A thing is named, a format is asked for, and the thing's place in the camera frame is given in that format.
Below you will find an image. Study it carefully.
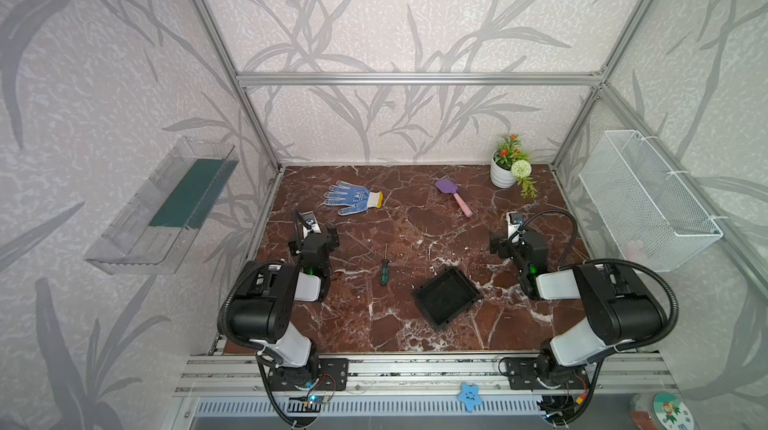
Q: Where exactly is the green handled screwdriver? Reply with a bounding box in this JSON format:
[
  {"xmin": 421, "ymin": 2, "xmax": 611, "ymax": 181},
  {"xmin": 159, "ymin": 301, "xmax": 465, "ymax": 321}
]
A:
[{"xmin": 380, "ymin": 244, "xmax": 390, "ymax": 286}]

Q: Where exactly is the aluminium front rail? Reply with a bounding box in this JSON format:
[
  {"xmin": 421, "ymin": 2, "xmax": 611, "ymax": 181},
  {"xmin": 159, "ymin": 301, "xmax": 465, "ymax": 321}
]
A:
[{"xmin": 173, "ymin": 352, "xmax": 678, "ymax": 397}]

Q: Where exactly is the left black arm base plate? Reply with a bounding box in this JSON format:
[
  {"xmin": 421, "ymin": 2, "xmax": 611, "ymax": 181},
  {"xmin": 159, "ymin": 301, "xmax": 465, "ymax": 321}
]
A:
[{"xmin": 267, "ymin": 357, "xmax": 350, "ymax": 391}]

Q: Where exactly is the potted artificial flower plant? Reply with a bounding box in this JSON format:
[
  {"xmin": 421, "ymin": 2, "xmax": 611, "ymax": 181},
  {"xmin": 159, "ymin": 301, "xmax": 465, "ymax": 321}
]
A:
[{"xmin": 490, "ymin": 134, "xmax": 537, "ymax": 198}]

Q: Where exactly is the white wire mesh basket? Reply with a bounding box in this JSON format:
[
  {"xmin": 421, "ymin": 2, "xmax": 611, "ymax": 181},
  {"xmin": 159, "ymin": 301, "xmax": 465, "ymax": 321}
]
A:
[{"xmin": 579, "ymin": 130, "xmax": 723, "ymax": 273}]

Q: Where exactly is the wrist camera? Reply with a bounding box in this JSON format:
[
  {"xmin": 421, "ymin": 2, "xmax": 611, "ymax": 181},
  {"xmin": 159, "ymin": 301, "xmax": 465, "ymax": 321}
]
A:
[
  {"xmin": 296, "ymin": 211, "xmax": 321, "ymax": 238},
  {"xmin": 506, "ymin": 211, "xmax": 525, "ymax": 242}
]

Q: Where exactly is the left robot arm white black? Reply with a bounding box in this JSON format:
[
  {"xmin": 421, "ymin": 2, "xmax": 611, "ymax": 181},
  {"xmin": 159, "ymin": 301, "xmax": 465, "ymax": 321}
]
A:
[{"xmin": 217, "ymin": 225, "xmax": 339, "ymax": 388}]

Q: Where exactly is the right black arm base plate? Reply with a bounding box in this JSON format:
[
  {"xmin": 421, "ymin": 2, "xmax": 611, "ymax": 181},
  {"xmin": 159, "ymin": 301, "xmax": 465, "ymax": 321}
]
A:
[{"xmin": 498, "ymin": 355, "xmax": 590, "ymax": 390}]

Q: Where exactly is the blue white work glove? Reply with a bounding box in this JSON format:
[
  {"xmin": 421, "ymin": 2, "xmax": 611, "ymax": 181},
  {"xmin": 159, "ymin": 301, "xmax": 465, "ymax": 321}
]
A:
[{"xmin": 323, "ymin": 180, "xmax": 383, "ymax": 216}]

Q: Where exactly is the purple pink toy spatula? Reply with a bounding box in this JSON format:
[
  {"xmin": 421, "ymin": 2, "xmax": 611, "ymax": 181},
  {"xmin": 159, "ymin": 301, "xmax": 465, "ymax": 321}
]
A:
[{"xmin": 435, "ymin": 178, "xmax": 473, "ymax": 218}]

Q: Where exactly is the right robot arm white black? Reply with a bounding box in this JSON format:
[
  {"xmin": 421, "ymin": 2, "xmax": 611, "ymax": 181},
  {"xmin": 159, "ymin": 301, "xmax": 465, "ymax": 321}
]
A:
[{"xmin": 489, "ymin": 212, "xmax": 680, "ymax": 389}]

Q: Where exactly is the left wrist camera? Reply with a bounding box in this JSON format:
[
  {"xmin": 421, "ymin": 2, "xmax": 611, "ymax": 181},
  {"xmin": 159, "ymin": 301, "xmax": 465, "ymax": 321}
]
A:
[{"xmin": 296, "ymin": 211, "xmax": 321, "ymax": 238}]

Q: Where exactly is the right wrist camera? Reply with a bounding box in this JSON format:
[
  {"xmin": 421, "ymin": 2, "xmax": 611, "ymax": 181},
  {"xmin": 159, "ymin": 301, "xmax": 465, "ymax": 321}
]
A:
[{"xmin": 506, "ymin": 211, "xmax": 525, "ymax": 242}]

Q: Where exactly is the round green cartoon tin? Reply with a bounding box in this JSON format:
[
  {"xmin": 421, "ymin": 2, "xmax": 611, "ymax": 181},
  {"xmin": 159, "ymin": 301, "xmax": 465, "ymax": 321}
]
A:
[{"xmin": 629, "ymin": 392, "xmax": 697, "ymax": 430}]

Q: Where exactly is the black square bin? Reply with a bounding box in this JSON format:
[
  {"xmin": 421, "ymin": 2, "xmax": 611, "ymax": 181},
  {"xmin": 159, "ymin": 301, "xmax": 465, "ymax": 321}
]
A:
[{"xmin": 412, "ymin": 266, "xmax": 483, "ymax": 331}]

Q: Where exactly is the clear plastic wall tray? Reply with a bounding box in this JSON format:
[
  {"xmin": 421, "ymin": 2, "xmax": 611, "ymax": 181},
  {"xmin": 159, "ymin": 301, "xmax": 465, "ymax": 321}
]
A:
[{"xmin": 85, "ymin": 137, "xmax": 239, "ymax": 275}]

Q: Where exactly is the blue star sticker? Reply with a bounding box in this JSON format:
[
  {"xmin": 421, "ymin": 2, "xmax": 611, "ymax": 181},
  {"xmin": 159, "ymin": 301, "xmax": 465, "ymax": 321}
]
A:
[{"xmin": 457, "ymin": 382, "xmax": 483, "ymax": 413}]

